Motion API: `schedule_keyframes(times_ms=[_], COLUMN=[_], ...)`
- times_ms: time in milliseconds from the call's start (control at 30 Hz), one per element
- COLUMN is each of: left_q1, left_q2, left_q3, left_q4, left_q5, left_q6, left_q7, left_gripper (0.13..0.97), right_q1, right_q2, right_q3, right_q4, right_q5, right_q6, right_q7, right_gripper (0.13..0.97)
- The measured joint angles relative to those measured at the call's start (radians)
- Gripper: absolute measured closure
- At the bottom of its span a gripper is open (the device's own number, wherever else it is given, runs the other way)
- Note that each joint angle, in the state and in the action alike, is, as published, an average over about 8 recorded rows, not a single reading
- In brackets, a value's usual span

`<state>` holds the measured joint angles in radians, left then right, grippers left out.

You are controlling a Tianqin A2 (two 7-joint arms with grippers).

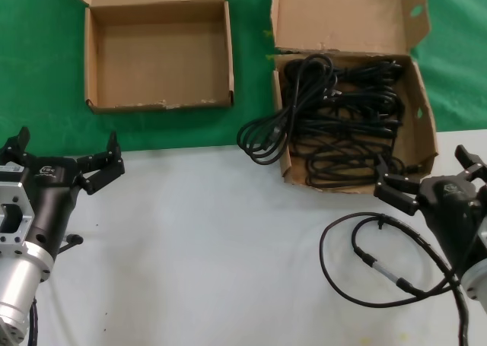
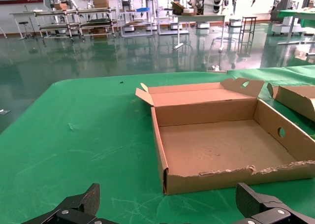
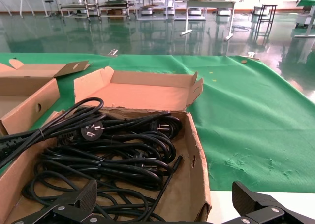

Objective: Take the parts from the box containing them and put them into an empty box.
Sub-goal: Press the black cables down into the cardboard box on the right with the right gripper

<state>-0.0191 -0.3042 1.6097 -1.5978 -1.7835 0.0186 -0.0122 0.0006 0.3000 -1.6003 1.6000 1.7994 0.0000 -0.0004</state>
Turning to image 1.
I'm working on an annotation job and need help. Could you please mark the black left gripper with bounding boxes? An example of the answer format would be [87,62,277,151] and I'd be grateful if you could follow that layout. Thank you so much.
[0,126,126,262]

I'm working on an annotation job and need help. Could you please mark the black power cord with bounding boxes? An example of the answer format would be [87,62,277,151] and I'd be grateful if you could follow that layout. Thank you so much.
[304,154,424,189]
[292,111,404,138]
[323,88,404,113]
[329,58,405,87]
[237,54,336,167]
[291,134,401,159]

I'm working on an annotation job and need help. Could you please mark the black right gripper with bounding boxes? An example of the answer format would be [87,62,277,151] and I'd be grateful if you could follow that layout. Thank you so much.
[374,144,487,282]

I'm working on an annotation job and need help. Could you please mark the large torn cardboard box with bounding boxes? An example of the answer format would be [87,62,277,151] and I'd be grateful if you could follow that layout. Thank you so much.
[270,0,440,195]

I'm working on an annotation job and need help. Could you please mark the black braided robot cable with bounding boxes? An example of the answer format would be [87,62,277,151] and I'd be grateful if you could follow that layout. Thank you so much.
[25,295,40,346]

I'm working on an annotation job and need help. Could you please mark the green table cloth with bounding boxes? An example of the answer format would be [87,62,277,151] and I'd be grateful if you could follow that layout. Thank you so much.
[0,0,487,154]

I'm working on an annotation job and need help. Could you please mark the small brown cardboard box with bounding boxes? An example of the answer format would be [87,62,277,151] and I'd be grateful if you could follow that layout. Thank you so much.
[64,0,237,115]

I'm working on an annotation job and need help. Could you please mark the black robot cable silver connector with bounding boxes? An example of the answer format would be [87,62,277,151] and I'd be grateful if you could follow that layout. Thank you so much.
[319,211,469,346]

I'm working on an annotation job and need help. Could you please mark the short black angled connector cable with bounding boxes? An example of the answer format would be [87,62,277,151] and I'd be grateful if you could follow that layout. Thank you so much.
[56,234,84,254]

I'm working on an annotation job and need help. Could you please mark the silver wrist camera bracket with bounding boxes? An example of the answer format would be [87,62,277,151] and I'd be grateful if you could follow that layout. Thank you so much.
[0,181,37,254]

